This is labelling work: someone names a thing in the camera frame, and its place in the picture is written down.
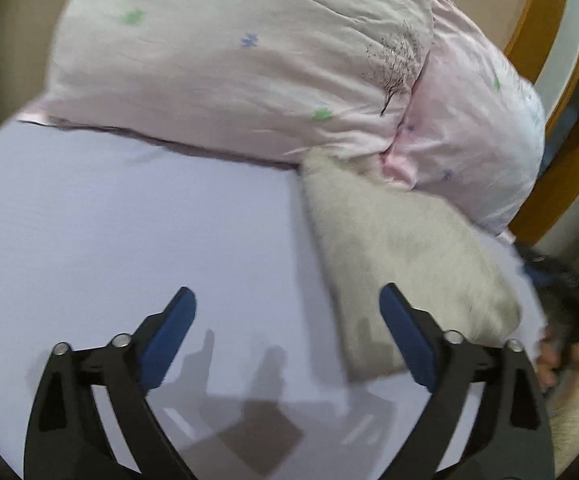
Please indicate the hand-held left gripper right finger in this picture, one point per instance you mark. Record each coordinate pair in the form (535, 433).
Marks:
(409, 335)

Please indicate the large pink floral pillow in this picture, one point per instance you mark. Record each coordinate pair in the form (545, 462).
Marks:
(229, 60)

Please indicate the person's right forearm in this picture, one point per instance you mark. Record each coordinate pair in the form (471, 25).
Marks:
(569, 430)

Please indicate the person's right hand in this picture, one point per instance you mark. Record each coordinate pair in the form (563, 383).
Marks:
(567, 360)

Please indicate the grey fleece cloth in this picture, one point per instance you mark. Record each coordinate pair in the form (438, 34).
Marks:
(399, 255)

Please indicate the lavender bed sheet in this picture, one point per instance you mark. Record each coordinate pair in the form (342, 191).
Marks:
(129, 240)

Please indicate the wooden bed headboard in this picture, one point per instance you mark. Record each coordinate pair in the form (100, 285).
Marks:
(577, 150)

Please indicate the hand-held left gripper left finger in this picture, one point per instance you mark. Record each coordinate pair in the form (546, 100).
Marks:
(169, 332)

